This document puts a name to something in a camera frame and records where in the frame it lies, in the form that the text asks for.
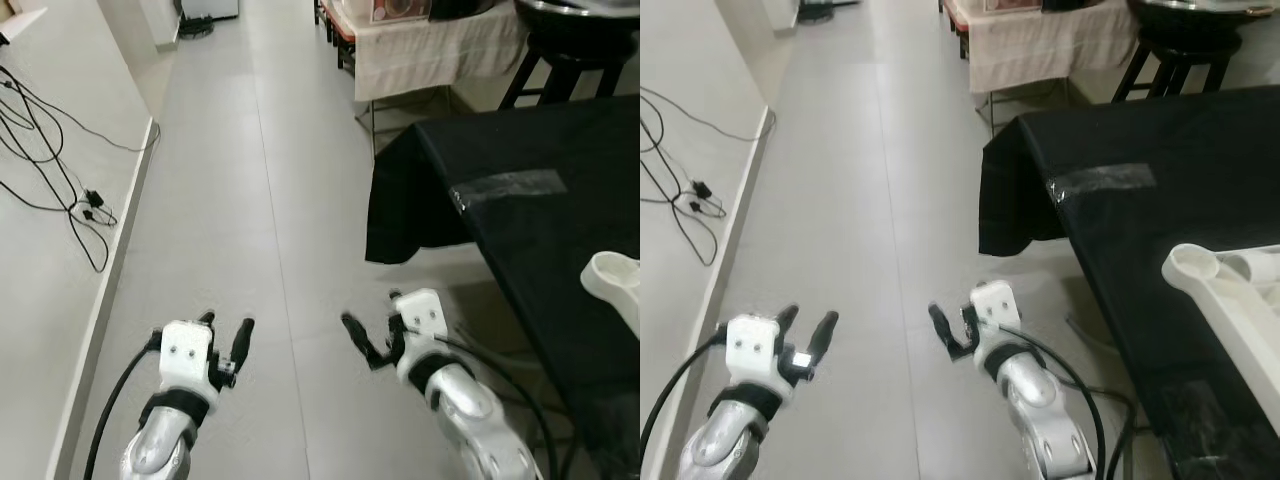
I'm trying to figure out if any long thin wall cable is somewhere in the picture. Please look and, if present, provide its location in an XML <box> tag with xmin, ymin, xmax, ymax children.
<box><xmin>0</xmin><ymin>65</ymin><xmax>153</xmax><ymax>156</ymax></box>
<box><xmin>640</xmin><ymin>88</ymin><xmax>773</xmax><ymax>141</ymax></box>

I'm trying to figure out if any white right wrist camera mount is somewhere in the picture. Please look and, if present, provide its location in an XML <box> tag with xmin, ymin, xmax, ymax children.
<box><xmin>390</xmin><ymin>288</ymin><xmax>451</xmax><ymax>389</ymax></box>
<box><xmin>968</xmin><ymin>280</ymin><xmax>1023</xmax><ymax>376</ymax></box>

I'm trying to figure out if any white plastic children table top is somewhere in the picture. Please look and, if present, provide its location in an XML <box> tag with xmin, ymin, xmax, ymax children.
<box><xmin>580</xmin><ymin>250</ymin><xmax>641</xmax><ymax>339</ymax></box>
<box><xmin>1160</xmin><ymin>242</ymin><xmax>1280</xmax><ymax>433</ymax></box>

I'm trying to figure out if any black cloth mat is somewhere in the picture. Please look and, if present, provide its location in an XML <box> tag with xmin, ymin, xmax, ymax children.
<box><xmin>977</xmin><ymin>85</ymin><xmax>1280</xmax><ymax>480</ymax></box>
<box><xmin>363</xmin><ymin>93</ymin><xmax>641</xmax><ymax>480</ymax></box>

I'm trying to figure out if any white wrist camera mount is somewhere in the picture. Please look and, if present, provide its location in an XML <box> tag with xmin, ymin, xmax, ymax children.
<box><xmin>158</xmin><ymin>320</ymin><xmax>217</xmax><ymax>393</ymax></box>
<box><xmin>968</xmin><ymin>280</ymin><xmax>1023</xmax><ymax>376</ymax></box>
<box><xmin>724</xmin><ymin>312</ymin><xmax>793</xmax><ymax>389</ymax></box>
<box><xmin>390</xmin><ymin>288</ymin><xmax>451</xmax><ymax>389</ymax></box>

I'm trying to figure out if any black round stool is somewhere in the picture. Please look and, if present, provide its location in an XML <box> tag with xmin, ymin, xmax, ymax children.
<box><xmin>1110</xmin><ymin>30</ymin><xmax>1246</xmax><ymax>103</ymax></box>
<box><xmin>498</xmin><ymin>28</ymin><xmax>641</xmax><ymax>111</ymax></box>

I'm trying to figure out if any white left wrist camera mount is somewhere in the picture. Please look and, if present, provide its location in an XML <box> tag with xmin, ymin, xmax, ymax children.
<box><xmin>158</xmin><ymin>320</ymin><xmax>217</xmax><ymax>393</ymax></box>
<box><xmin>724</xmin><ymin>312</ymin><xmax>793</xmax><ymax>389</ymax></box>

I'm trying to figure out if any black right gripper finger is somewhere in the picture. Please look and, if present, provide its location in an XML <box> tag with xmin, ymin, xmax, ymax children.
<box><xmin>927</xmin><ymin>302</ymin><xmax>966</xmax><ymax>357</ymax></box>
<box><xmin>341</xmin><ymin>312</ymin><xmax>386</xmax><ymax>371</ymax></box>

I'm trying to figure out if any thin looped wall cable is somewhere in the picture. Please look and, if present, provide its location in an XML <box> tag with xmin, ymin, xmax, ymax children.
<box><xmin>640</xmin><ymin>95</ymin><xmax>729</xmax><ymax>268</ymax></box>
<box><xmin>0</xmin><ymin>80</ymin><xmax>113</xmax><ymax>274</ymax></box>

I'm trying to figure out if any clear tape piece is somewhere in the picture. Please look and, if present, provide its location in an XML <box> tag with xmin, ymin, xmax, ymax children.
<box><xmin>1044</xmin><ymin>162</ymin><xmax>1159</xmax><ymax>207</ymax></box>
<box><xmin>1160</xmin><ymin>383</ymin><xmax>1280</xmax><ymax>473</ymax></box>
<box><xmin>448</xmin><ymin>168</ymin><xmax>568</xmax><ymax>209</ymax></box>

